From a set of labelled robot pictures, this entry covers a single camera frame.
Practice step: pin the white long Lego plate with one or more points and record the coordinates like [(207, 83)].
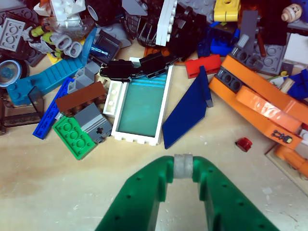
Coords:
[(166, 21)]

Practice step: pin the white window frame teal glass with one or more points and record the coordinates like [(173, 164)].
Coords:
[(140, 108)]

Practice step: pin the blue Lego brick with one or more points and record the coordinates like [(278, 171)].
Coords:
[(220, 47)]

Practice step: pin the large orange Lego assembly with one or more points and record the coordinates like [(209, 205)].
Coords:
[(262, 106)]

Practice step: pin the green two-by-four Lego plate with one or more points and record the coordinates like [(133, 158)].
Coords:
[(74, 137)]

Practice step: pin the brown Lego brick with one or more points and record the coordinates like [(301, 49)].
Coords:
[(79, 96)]

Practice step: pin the white small Lego brick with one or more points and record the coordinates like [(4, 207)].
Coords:
[(114, 98)]

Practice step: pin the round dish blue centre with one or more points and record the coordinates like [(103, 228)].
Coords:
[(8, 72)]

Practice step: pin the red Lego brick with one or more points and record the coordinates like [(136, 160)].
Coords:
[(204, 65)]

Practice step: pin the gray binocular Lego piece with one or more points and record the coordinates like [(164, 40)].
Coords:
[(69, 45)]

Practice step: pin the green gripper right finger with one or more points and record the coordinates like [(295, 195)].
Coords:
[(228, 199)]

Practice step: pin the yellow Lego brick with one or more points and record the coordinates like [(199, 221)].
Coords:
[(226, 12)]

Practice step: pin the small red Lego piece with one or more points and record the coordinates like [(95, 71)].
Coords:
[(244, 144)]

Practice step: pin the blue long Lego plate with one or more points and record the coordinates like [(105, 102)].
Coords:
[(53, 110)]

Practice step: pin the dark smoky Lego frame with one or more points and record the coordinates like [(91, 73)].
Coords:
[(14, 118)]

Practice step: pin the gray technic Lego brick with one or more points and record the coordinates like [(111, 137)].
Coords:
[(93, 120)]

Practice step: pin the black glossy Lego piece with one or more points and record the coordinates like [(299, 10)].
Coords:
[(118, 69), (154, 63)]

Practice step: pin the teal long Lego piece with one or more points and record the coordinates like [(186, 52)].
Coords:
[(53, 74)]

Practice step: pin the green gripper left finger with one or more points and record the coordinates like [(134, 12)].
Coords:
[(142, 192)]

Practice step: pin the Lego minifigure head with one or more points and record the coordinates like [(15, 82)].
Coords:
[(292, 13)]

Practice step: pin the dark blue wedge plate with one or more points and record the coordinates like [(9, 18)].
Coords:
[(185, 115)]

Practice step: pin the light gray studded plate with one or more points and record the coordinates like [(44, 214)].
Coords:
[(10, 33)]

